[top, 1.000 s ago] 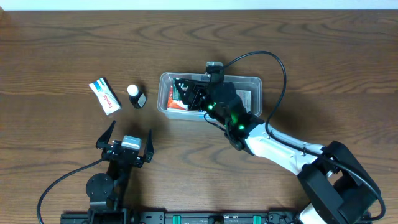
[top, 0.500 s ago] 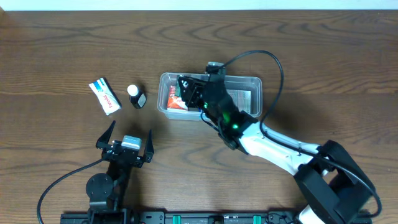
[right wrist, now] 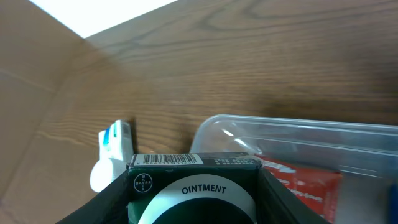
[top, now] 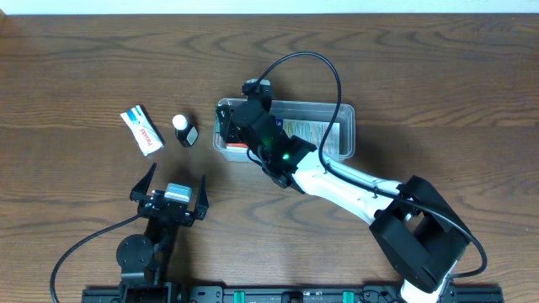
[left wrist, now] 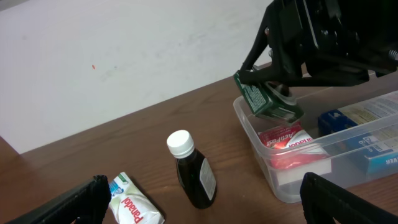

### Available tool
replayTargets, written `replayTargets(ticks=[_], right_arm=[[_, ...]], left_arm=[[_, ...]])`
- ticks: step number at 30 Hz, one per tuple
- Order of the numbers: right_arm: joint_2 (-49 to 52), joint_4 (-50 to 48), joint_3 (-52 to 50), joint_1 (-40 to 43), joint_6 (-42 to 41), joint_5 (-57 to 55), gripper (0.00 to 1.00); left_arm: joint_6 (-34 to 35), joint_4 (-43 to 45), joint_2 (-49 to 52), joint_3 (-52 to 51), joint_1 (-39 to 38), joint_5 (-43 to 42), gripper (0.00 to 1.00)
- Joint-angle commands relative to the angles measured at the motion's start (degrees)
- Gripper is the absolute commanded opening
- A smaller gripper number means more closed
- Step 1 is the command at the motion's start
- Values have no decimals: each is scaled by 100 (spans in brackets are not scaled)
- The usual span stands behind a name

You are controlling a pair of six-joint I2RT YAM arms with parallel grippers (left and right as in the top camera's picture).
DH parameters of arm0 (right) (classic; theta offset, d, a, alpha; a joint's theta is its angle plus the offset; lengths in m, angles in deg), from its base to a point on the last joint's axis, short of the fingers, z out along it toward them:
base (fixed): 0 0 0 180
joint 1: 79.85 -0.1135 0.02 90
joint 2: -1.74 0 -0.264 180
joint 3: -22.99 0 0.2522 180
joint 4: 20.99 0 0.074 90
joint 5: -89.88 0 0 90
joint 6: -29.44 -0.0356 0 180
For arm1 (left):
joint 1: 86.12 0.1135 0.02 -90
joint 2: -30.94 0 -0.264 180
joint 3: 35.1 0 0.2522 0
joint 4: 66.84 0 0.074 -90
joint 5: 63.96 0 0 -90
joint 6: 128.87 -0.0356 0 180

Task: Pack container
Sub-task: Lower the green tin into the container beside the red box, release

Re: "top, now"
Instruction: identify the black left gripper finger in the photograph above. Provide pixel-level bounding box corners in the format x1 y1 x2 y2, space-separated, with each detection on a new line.
195 175 209 207
131 163 157 194

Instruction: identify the green Zam-Buk ointment box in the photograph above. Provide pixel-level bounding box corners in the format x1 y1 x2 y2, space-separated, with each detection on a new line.
216 104 230 134

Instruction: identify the red medicine box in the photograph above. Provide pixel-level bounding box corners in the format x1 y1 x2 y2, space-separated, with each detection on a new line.
226 143 248 150

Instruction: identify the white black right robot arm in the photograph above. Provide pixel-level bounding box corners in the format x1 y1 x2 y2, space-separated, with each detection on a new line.
215 98 470 302

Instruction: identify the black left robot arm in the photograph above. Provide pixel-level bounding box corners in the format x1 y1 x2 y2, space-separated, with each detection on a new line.
116 164 209 302

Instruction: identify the clear plastic container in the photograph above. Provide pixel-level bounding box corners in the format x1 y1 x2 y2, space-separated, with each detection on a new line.
212 98 356 163

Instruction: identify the white Panadol box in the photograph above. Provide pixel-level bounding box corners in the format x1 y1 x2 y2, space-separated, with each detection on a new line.
120 105 164 156

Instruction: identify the dark brown medicine bottle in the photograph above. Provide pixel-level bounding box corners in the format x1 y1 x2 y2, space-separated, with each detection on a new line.
172 114 199 147

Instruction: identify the black mounting rail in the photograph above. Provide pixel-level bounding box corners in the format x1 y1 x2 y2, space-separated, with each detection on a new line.
82 284 504 303

